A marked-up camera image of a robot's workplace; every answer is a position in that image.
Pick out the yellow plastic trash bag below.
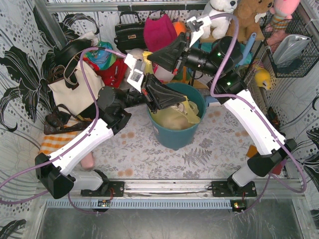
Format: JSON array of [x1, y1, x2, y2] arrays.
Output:
[[142, 49, 201, 130]]

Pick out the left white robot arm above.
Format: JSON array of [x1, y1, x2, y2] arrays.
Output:
[[35, 74, 186, 199]]

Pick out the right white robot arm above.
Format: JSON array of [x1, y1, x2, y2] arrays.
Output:
[[147, 33, 297, 195]]

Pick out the teal plastic trash bin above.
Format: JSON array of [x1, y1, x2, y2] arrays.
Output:
[[147, 83, 206, 150]]

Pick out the cream canvas tote bag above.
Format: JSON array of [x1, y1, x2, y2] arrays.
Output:
[[48, 62, 105, 115]]

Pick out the pink faced striped doll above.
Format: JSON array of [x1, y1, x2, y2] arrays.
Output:
[[153, 63, 174, 82]]

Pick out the orange plush toy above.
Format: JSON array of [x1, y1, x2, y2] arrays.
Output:
[[173, 21, 186, 36]]

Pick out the magenta felt hat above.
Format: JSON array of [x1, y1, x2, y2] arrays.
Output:
[[144, 14, 177, 52]]

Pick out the white plush lamb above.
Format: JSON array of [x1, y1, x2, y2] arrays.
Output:
[[125, 48, 144, 81]]

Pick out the white plush dog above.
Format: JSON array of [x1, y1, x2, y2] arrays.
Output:
[[199, 0, 241, 40]]

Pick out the red folded clothes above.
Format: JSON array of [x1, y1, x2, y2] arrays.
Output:
[[96, 58, 128, 88]]

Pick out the black leather handbag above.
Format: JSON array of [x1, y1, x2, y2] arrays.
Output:
[[114, 11, 147, 53]]

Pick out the colourful rainbow cloth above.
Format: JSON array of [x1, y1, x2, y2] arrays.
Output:
[[83, 50, 117, 71]]

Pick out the brown plush teddy bear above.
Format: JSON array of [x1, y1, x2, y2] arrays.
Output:
[[233, 0, 274, 42]]

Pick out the yellow plush duck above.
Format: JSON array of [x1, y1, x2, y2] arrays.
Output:
[[253, 62, 271, 90]]

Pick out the pink plush toy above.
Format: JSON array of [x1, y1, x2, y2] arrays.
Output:
[[265, 0, 300, 46]]

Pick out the black orange patterned cloth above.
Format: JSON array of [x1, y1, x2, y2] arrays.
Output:
[[266, 107, 280, 129]]

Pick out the orange checkered cloth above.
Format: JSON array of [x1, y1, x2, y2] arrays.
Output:
[[38, 131, 80, 155]]

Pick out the magenta red sock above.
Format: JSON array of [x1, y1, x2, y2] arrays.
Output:
[[271, 159, 287, 175]]

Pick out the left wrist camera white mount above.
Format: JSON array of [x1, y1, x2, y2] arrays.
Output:
[[124, 54, 145, 93]]

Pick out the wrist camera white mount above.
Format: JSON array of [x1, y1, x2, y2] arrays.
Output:
[[124, 54, 145, 93], [186, 15, 211, 47]]

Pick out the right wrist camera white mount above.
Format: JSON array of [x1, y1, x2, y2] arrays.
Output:
[[186, 15, 211, 47]]

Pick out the blue handled mop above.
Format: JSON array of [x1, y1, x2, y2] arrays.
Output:
[[211, 33, 256, 95]]

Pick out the black wire basket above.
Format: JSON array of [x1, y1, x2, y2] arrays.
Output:
[[261, 12, 312, 78]]

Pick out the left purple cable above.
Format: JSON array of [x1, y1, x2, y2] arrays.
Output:
[[0, 47, 128, 215]]

